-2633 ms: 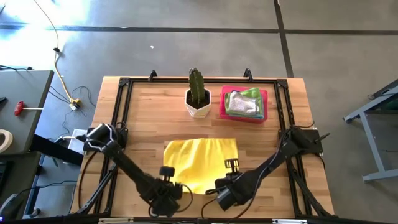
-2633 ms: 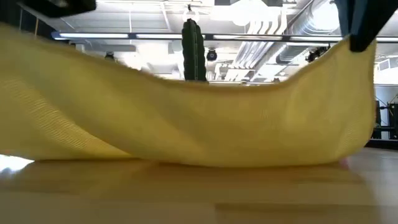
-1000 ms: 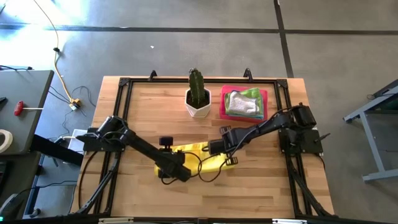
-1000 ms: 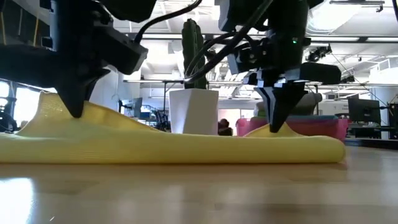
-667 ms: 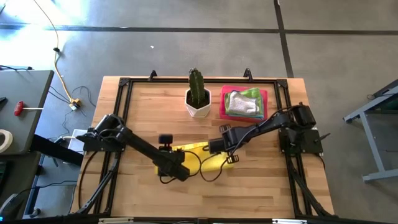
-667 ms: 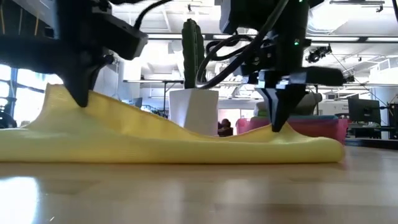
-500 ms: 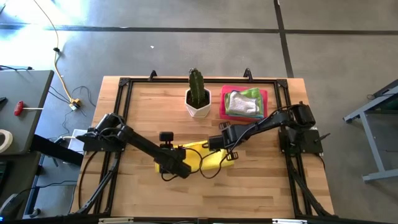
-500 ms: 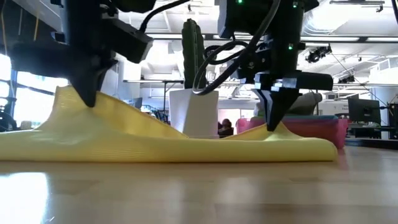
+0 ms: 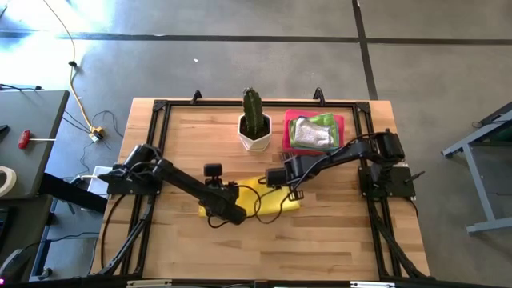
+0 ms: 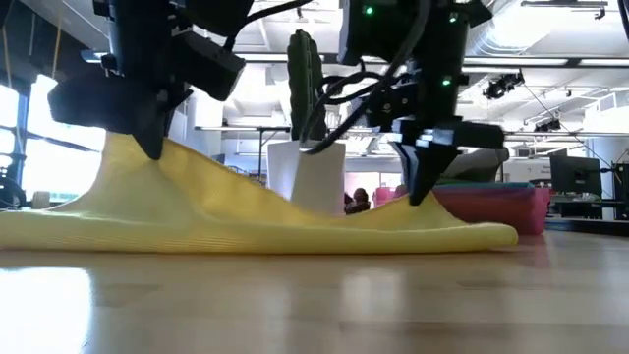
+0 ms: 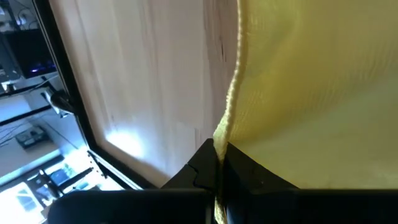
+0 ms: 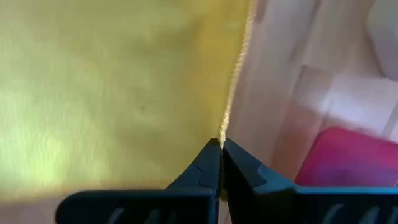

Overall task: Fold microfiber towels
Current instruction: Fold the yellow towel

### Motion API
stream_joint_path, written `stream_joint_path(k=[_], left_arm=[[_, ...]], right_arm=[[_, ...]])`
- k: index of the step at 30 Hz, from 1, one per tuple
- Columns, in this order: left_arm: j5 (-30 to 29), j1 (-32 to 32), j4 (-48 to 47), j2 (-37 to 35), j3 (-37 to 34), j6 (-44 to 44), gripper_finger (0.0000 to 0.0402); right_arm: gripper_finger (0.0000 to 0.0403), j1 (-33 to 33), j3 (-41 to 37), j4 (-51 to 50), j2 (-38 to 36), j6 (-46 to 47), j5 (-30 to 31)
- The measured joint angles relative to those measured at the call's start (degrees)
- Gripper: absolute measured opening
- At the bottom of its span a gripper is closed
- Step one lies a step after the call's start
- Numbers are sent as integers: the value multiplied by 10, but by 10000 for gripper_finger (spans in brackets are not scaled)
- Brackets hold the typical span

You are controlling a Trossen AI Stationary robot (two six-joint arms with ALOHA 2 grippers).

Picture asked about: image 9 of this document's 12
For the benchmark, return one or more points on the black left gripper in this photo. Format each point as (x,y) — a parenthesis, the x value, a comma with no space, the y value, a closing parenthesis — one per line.
(224,200)

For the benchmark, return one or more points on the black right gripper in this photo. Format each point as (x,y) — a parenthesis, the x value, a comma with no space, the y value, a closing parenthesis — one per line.
(296,170)

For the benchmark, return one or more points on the yellow microfiber towel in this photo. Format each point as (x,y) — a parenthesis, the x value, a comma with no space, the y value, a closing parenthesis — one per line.
(272,200)

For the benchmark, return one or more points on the grey microfiber towel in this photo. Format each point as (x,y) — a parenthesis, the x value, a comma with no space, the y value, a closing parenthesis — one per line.
(314,134)

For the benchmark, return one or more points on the green microfiber towel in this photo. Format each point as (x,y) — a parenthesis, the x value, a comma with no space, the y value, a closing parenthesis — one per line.
(330,120)

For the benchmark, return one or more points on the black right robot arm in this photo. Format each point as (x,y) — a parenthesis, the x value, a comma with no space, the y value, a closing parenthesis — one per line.
(352,154)

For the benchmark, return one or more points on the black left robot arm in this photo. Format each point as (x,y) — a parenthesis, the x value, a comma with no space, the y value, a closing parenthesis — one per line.
(172,176)

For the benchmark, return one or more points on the pink plastic bin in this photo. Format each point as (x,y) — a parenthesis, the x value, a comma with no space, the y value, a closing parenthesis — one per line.
(286,140)

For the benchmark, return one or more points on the white faceted plant pot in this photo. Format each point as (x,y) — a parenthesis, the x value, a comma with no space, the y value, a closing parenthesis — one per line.
(256,143)

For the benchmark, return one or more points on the green cactus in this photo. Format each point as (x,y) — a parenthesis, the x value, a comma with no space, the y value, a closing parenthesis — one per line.
(253,110)

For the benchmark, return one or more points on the yellow plug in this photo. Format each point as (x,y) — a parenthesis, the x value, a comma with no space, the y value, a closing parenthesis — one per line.
(97,134)

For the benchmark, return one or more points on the black beam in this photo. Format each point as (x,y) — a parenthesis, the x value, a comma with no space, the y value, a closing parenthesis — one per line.
(68,192)

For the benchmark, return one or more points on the grey side table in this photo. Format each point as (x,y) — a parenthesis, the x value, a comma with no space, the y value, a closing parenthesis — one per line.
(32,120)

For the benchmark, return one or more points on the beige tape roll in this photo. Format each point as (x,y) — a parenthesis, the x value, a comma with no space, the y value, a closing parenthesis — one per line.
(10,180)

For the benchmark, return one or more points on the black rounded device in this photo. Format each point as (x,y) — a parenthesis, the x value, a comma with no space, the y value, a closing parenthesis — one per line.
(14,266)

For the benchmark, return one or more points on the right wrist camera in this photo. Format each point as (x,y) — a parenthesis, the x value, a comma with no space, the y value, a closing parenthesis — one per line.
(275,177)

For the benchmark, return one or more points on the black aluminium frame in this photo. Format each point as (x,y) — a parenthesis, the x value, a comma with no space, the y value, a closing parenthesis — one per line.
(280,103)

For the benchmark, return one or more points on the silver bracket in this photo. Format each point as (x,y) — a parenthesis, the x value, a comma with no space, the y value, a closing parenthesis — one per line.
(149,283)
(372,284)

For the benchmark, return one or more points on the grey metal table frame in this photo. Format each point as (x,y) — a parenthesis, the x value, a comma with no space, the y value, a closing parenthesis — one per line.
(476,184)

